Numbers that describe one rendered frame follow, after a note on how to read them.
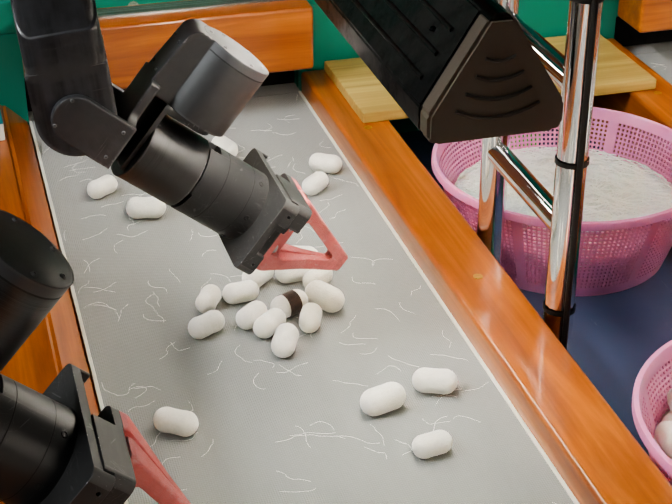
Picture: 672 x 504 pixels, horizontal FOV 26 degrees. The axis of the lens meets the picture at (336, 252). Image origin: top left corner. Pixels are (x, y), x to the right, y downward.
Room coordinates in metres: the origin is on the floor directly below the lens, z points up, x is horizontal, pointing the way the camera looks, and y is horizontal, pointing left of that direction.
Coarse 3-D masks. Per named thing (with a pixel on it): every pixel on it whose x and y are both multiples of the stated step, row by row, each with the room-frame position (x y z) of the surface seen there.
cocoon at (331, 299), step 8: (312, 288) 1.04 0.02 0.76; (320, 288) 1.04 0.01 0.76; (328, 288) 1.04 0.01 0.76; (336, 288) 1.04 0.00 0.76; (312, 296) 1.04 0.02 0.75; (320, 296) 1.03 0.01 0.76; (328, 296) 1.03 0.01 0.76; (336, 296) 1.03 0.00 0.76; (320, 304) 1.03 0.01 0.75; (328, 304) 1.03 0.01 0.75; (336, 304) 1.03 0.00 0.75
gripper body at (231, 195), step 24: (216, 168) 0.96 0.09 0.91; (240, 168) 0.97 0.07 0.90; (264, 168) 1.00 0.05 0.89; (192, 192) 0.95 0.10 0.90; (216, 192) 0.95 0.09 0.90; (240, 192) 0.96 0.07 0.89; (264, 192) 0.97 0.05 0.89; (192, 216) 0.96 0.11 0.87; (216, 216) 0.95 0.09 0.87; (240, 216) 0.96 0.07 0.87; (264, 216) 0.95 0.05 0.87; (288, 216) 0.95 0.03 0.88; (240, 240) 0.96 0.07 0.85; (264, 240) 0.94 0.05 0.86; (240, 264) 0.93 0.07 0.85
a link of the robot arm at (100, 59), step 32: (32, 0) 0.93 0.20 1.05; (64, 0) 0.94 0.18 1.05; (32, 32) 0.93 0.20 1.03; (64, 32) 0.93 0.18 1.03; (96, 32) 0.94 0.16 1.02; (32, 64) 0.93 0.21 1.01; (64, 64) 0.93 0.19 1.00; (96, 64) 0.93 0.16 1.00; (32, 96) 0.92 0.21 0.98; (64, 96) 0.93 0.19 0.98; (96, 96) 0.93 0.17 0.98
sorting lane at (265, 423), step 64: (256, 128) 1.41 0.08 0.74; (320, 128) 1.41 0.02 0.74; (64, 192) 1.26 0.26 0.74; (128, 192) 1.26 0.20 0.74; (320, 192) 1.26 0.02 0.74; (64, 256) 1.13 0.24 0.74; (128, 256) 1.13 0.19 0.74; (192, 256) 1.13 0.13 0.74; (384, 256) 1.13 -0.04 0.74; (128, 320) 1.02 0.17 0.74; (384, 320) 1.02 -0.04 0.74; (448, 320) 1.02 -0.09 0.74; (128, 384) 0.93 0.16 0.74; (192, 384) 0.93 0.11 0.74; (256, 384) 0.93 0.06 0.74; (320, 384) 0.93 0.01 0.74; (192, 448) 0.85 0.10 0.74; (256, 448) 0.85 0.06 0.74; (320, 448) 0.85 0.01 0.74; (384, 448) 0.85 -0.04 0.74; (512, 448) 0.85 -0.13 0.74
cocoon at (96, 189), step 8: (104, 176) 1.26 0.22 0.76; (112, 176) 1.26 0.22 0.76; (88, 184) 1.24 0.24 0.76; (96, 184) 1.24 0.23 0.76; (104, 184) 1.24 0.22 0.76; (112, 184) 1.25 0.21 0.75; (88, 192) 1.24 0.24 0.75; (96, 192) 1.24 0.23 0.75; (104, 192) 1.24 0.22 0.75; (112, 192) 1.25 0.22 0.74
